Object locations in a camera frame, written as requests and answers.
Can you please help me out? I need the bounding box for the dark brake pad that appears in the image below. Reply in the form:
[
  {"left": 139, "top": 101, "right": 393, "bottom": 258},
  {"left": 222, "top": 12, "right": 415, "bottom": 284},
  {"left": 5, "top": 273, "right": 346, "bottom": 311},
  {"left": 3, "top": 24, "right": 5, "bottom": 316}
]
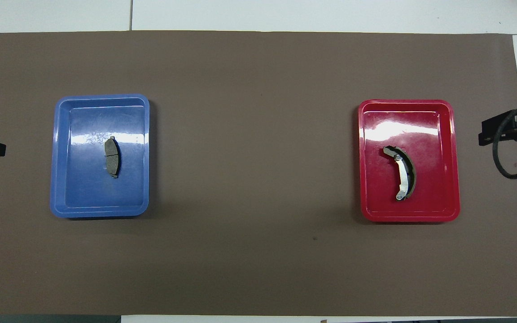
[{"left": 104, "top": 136, "right": 122, "bottom": 179}]

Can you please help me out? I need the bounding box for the curved brake shoe white web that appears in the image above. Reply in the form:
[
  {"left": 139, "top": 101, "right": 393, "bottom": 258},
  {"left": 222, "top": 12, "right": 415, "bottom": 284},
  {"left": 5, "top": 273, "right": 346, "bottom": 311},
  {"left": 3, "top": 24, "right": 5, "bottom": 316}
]
[{"left": 383, "top": 146, "right": 417, "bottom": 201}]

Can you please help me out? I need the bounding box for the red plastic tray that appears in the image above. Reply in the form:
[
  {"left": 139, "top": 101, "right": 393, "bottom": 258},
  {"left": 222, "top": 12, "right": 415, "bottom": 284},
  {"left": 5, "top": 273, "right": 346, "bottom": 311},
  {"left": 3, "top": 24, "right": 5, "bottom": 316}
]
[{"left": 358, "top": 99, "right": 461, "bottom": 223}]

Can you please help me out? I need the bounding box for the blue plastic tray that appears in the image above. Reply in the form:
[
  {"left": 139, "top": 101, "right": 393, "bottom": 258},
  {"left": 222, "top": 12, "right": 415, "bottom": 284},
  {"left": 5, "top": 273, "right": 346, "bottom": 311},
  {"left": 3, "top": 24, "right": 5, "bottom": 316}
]
[{"left": 50, "top": 94, "right": 150, "bottom": 219}]

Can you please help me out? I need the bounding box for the brown table mat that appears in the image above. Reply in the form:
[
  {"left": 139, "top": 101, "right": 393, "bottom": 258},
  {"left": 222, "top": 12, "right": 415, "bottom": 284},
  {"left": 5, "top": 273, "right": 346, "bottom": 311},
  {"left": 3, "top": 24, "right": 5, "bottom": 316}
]
[{"left": 0, "top": 31, "right": 517, "bottom": 317}]

